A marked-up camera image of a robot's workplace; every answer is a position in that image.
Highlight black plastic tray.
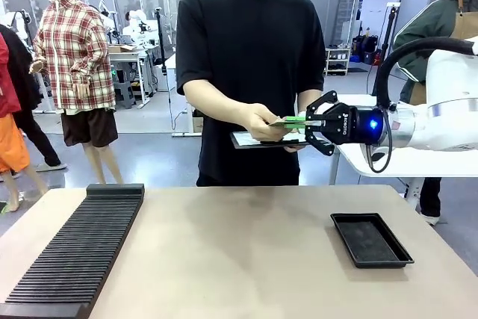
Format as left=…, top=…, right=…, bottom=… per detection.
left=330, top=212, right=415, bottom=270

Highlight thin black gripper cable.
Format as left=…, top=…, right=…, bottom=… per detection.
left=366, top=103, right=394, bottom=175

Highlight person in red jacket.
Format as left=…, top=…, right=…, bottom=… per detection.
left=0, top=31, right=50, bottom=214

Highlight person's right forearm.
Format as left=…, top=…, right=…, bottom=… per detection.
left=182, top=81, right=259, bottom=130

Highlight person's left hand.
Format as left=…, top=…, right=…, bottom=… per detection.
left=282, top=142, right=312, bottom=155

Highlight black tripod pole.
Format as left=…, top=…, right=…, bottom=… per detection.
left=376, top=1, right=403, bottom=73

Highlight person in brown apron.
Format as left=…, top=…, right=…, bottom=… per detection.
left=391, top=0, right=478, bottom=227

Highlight grey step stool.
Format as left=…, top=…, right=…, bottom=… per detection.
left=111, top=69, right=137, bottom=108

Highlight black corrugated cable hose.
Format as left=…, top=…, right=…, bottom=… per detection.
left=373, top=36, right=477, bottom=111

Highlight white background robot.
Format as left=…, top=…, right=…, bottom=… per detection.
left=122, top=8, right=152, bottom=39

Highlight black tablet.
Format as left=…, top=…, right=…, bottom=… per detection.
left=230, top=131, right=311, bottom=150

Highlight black slotted PCB rack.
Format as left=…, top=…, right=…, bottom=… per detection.
left=0, top=183, right=146, bottom=319

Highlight person in black clothes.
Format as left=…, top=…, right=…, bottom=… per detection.
left=0, top=22, right=69, bottom=173

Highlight person's left forearm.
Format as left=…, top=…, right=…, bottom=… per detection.
left=296, top=88, right=323, bottom=115

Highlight black camera stand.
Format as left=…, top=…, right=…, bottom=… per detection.
left=153, top=6, right=177, bottom=113

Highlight mannequin in plaid shirt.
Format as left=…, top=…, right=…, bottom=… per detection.
left=28, top=0, right=125, bottom=185

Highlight black bags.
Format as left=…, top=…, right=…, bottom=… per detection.
left=351, top=34, right=383, bottom=66

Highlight green PCB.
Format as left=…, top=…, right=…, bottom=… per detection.
left=267, top=115, right=319, bottom=128

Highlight person in black t-shirt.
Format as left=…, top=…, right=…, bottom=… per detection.
left=176, top=0, right=326, bottom=188

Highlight wooden shoe shelf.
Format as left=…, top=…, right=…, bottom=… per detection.
left=323, top=47, right=353, bottom=77

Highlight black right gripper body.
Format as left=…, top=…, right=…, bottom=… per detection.
left=323, top=101, right=388, bottom=147

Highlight person's right hand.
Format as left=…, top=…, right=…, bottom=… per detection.
left=241, top=102, right=289, bottom=143

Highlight white workbench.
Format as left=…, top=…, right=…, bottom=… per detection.
left=108, top=44, right=160, bottom=108

